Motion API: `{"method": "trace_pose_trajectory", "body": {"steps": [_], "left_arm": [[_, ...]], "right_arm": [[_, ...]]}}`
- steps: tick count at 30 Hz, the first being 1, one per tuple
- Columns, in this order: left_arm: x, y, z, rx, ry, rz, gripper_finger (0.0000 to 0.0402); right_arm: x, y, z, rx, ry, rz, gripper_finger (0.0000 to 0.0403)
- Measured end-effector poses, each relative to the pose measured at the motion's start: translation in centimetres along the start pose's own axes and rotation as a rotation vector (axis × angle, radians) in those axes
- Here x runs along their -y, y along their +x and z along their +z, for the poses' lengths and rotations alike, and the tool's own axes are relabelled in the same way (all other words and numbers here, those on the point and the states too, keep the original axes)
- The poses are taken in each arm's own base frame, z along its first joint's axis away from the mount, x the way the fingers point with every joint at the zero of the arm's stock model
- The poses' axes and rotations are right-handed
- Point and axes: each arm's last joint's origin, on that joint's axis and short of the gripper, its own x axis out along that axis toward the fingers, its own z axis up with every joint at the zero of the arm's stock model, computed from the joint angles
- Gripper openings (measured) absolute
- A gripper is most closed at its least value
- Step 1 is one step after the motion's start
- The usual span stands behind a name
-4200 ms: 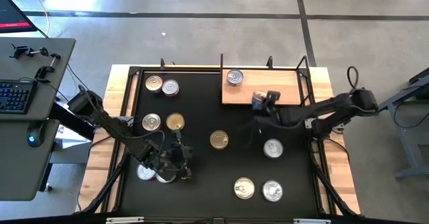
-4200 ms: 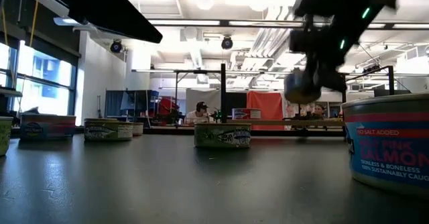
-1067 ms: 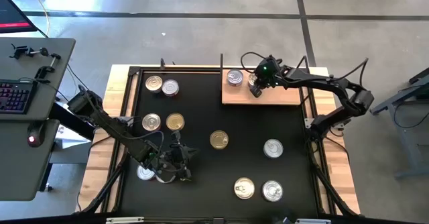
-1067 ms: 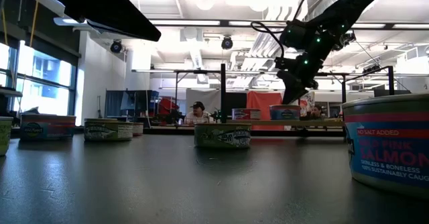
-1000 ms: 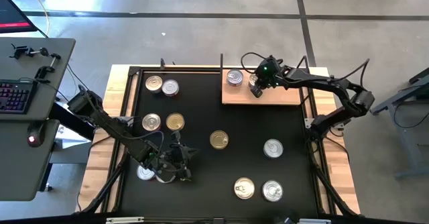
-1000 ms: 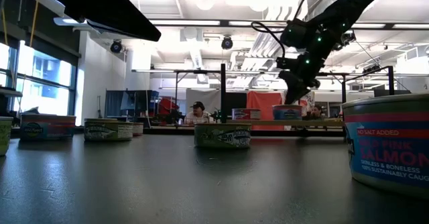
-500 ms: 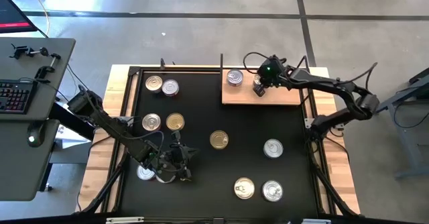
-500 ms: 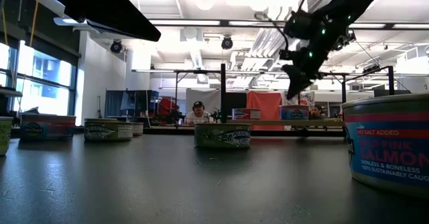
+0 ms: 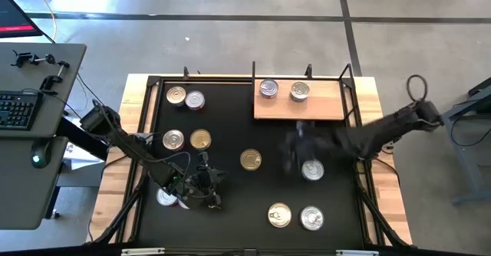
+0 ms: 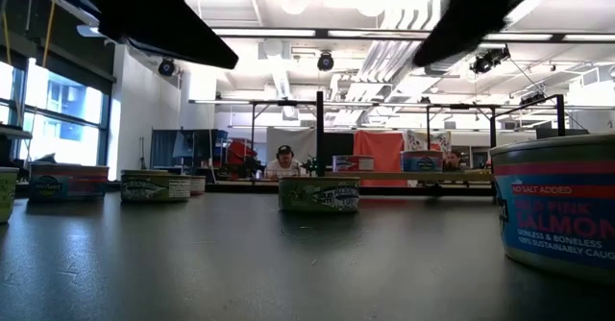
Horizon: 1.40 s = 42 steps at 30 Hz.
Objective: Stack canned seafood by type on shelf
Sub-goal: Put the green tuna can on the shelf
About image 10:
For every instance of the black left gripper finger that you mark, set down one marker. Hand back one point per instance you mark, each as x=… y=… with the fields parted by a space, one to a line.
x=163 y=18

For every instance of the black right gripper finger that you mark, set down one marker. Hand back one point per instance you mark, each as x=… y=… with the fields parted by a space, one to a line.
x=475 y=13

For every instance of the pink blue salmon can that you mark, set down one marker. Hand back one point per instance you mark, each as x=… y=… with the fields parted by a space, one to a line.
x=67 y=182
x=557 y=210
x=422 y=162

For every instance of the white green label tuna can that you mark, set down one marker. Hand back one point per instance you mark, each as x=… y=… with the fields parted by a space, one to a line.
x=154 y=186

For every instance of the red albacore tuna can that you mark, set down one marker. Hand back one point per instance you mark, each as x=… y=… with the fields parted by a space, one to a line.
x=353 y=163
x=198 y=185

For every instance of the green tuna can silver lid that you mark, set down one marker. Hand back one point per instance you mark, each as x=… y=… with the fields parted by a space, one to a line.
x=7 y=193

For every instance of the green tuna can gold lid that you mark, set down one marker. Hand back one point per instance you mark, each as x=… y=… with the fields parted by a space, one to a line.
x=319 y=195

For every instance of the wooden shelf board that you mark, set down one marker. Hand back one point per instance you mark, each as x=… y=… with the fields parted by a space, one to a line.
x=394 y=176

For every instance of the black round ceiling spotlight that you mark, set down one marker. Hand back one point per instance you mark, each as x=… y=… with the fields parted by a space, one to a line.
x=166 y=67
x=325 y=62

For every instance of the round white ceiling lamp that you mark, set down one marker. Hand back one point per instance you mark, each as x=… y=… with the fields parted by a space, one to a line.
x=293 y=3

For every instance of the person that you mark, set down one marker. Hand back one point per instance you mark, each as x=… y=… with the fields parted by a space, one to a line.
x=453 y=161
x=283 y=165

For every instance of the orange cloth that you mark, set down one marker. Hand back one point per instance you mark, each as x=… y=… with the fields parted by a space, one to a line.
x=382 y=153

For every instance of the black ceiling camera rig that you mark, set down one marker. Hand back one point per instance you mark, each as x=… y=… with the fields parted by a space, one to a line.
x=490 y=60

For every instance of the black metal shelf frame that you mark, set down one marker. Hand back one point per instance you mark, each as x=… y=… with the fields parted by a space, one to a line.
x=320 y=133

